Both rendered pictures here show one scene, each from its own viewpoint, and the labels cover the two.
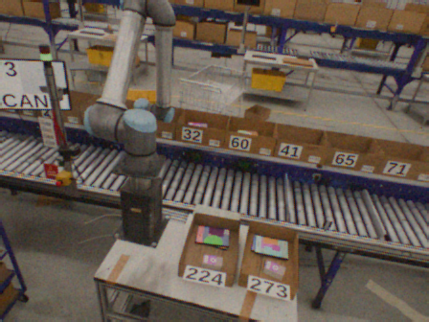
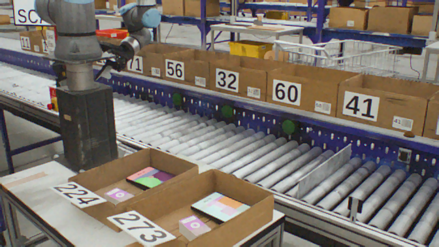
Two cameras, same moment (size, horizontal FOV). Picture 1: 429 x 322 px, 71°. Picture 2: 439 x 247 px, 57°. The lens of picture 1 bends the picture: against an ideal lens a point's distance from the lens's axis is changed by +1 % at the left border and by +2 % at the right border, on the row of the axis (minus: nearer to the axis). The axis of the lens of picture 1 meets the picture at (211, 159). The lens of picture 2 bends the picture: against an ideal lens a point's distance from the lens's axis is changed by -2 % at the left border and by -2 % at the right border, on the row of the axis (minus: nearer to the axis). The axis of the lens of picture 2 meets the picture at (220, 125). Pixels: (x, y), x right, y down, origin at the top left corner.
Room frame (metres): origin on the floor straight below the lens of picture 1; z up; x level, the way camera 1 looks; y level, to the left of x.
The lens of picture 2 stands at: (0.20, -1.07, 1.51)
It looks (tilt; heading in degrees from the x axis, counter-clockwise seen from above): 20 degrees down; 34
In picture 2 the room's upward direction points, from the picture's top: straight up
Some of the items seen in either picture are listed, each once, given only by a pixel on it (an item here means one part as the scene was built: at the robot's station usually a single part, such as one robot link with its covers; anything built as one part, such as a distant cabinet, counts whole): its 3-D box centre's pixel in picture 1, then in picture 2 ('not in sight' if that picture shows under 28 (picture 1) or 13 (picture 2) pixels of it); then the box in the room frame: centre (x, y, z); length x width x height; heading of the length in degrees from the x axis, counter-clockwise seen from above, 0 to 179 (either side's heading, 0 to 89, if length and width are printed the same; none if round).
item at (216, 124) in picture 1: (203, 127); (251, 77); (2.23, 0.10, 0.97); 0.39 x 0.29 x 0.17; 84
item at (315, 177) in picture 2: (286, 195); (326, 170); (1.71, -0.57, 0.76); 0.46 x 0.01 x 0.09; 174
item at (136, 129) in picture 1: (138, 130); (74, 8); (1.27, 0.36, 1.40); 0.17 x 0.15 x 0.18; 77
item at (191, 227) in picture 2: (274, 270); (195, 231); (1.05, -0.40, 0.78); 0.10 x 0.06 x 0.05; 70
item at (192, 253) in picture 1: (212, 246); (135, 183); (1.14, -0.06, 0.80); 0.38 x 0.28 x 0.10; 174
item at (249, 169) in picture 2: (245, 193); (266, 160); (1.74, -0.28, 0.72); 0.52 x 0.05 x 0.05; 174
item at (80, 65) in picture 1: (85, 77); not in sight; (5.16, 2.38, 0.21); 0.50 x 0.42 x 0.44; 119
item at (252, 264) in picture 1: (269, 257); (202, 213); (1.12, -0.38, 0.80); 0.38 x 0.28 x 0.10; 170
